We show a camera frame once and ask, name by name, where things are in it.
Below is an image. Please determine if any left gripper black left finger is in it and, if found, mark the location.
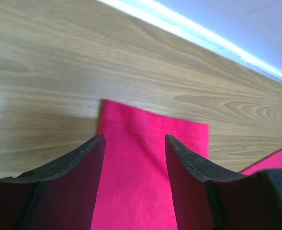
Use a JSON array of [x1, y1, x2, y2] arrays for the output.
[[0, 135, 106, 230]]

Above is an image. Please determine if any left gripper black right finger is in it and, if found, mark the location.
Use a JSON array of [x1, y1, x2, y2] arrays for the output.
[[165, 135, 282, 230]]

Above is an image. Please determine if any red t shirt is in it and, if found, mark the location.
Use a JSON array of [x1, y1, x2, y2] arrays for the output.
[[91, 100, 282, 230]]

